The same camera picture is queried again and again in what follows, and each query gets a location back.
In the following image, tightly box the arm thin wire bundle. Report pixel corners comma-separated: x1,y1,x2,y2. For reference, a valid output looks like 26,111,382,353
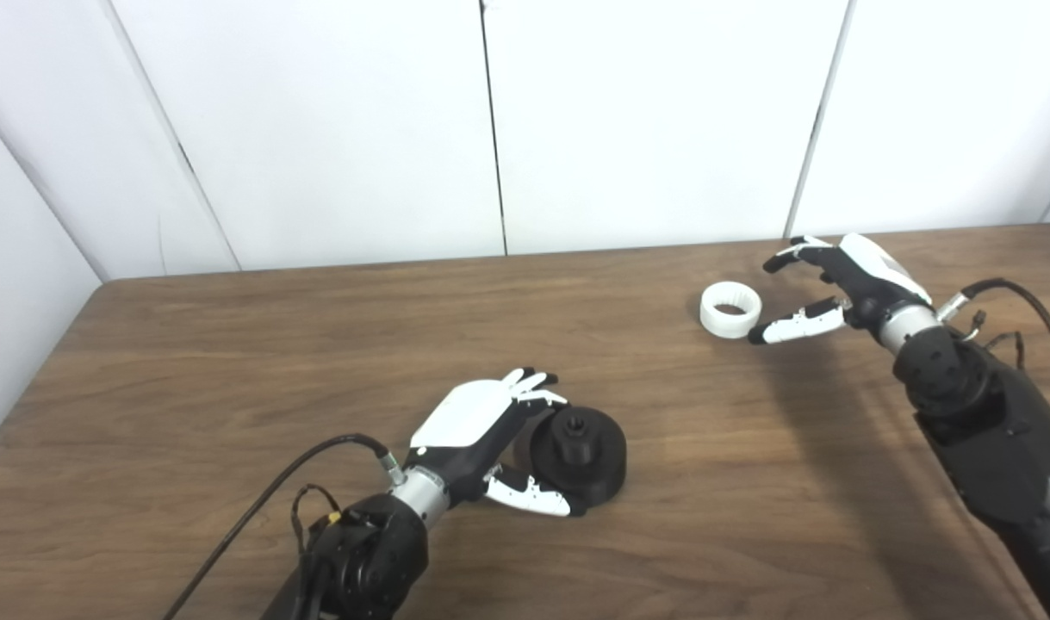
962,310,1027,369
290,484,346,556

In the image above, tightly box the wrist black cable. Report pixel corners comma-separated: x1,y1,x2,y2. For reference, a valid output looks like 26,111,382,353
163,434,407,620
936,278,1050,399

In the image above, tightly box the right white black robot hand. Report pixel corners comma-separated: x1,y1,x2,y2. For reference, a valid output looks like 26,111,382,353
748,233,934,346

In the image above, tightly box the left arm thin wire bundle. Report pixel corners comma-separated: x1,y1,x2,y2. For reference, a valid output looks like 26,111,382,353
290,484,346,556

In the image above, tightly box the white toothed plastic ring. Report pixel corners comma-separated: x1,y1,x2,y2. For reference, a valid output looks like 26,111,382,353
699,282,764,340

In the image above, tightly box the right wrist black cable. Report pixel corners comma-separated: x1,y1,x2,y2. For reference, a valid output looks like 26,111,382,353
936,278,1050,399

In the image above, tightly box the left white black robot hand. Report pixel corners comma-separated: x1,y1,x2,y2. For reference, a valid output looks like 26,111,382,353
401,369,588,518

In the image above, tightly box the right arm thin wire bundle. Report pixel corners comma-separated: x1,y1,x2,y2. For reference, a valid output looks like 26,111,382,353
962,310,1027,369

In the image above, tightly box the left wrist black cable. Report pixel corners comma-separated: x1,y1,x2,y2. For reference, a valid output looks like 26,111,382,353
163,434,407,620

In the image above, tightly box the round black plastic part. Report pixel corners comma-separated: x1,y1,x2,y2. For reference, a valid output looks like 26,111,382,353
514,407,627,510

